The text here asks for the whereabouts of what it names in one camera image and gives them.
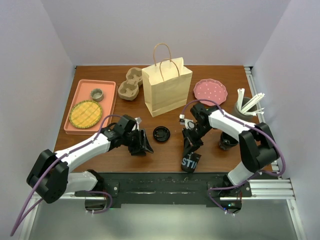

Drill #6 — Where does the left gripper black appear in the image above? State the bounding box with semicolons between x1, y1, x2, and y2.
122;128;153;156

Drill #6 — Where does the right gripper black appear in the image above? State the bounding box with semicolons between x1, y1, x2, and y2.
182;123;212;157

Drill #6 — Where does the black coffee cup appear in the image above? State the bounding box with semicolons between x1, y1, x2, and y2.
181;152;201;173
219;132;239;151

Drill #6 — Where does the black cup lid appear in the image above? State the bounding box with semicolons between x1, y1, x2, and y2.
152;126;171;143

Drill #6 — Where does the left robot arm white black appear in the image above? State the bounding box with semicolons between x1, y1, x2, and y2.
26;114;153;204

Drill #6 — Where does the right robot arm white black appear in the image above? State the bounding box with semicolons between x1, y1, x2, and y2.
179;103;282;197

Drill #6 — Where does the cardboard cup carrier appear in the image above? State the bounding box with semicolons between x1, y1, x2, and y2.
118;67;143;101

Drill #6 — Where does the pink polka dot plate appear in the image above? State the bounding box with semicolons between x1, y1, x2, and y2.
193;78;228;106

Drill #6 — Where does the yellow woven coaster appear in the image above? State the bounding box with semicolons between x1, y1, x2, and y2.
68;100;103;129

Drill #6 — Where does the salmon pink tray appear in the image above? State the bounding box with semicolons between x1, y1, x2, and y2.
63;79;118;135

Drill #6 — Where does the small grey ceramic cup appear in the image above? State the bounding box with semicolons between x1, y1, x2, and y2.
90;88;104;102

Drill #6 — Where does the grey straw holder cup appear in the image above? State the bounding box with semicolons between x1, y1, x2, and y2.
231;96;257;122

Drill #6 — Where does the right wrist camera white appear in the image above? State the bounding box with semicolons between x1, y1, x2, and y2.
179;114;197;130

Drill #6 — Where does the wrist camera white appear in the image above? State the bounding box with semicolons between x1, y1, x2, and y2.
179;114;197;130
132;117;142;130

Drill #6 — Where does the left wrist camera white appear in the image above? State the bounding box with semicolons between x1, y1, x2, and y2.
132;117;142;130

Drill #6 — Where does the brown paper bag with handles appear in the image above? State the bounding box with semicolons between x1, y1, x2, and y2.
141;47;193;117

